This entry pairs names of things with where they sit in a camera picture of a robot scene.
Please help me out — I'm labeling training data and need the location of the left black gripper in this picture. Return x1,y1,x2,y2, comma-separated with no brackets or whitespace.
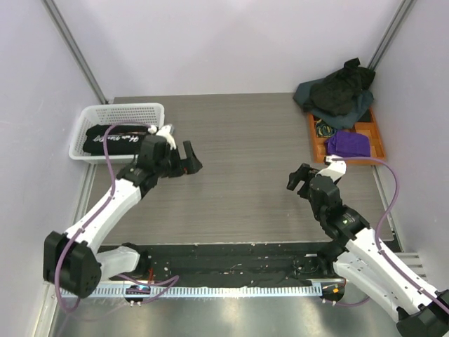
154,140,201,178

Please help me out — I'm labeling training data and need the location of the black t shirt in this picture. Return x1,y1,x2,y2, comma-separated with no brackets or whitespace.
83,124,148,156

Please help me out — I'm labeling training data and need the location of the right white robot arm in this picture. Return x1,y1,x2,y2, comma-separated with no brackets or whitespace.
287,160,448,336

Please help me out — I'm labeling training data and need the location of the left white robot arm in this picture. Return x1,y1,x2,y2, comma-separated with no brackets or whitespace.
43,135,203,298

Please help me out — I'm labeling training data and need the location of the blue yellow patterned cloth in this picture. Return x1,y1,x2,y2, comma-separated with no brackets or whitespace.
315,119,337,138

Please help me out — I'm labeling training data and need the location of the purple folded cloth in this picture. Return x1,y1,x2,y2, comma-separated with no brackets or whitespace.
325,131,371,157

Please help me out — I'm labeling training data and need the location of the white plastic basket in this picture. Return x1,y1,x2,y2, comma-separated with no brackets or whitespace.
68,103,165,164

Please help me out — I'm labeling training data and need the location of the grey blue shirt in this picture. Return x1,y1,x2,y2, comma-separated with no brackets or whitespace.
293,79,374,130

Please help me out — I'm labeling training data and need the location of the dark green crumpled shirt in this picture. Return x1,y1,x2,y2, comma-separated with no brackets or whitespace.
303,58,375,117

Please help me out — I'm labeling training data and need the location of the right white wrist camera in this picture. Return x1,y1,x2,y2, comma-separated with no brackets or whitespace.
319,154,347,184

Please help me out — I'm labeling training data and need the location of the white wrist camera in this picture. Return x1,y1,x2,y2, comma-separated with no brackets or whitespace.
319,154,347,184
147,124,177,150

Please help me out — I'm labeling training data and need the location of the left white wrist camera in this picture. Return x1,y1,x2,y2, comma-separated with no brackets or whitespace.
147,124,177,150

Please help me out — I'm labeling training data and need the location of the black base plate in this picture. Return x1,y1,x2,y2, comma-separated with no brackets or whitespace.
126,242,347,288

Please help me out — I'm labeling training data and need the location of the white slotted cable duct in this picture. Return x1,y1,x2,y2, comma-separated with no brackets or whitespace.
59,283,323,299

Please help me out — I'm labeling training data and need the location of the right aluminium corner post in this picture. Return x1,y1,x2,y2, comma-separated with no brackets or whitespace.
368,0,417,71

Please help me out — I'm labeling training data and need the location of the aluminium corner post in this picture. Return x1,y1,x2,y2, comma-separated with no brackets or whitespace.
41,0,108,105
368,0,417,71

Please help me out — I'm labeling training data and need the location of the left aluminium corner post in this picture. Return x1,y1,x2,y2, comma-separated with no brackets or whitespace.
41,0,108,105

